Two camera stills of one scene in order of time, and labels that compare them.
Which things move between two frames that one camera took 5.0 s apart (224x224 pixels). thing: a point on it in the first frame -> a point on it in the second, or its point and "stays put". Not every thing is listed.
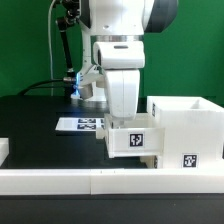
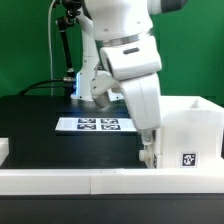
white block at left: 4,149 stays put
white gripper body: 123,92 -> 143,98
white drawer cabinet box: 193,131 stays put
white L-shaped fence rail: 111,181 stays put
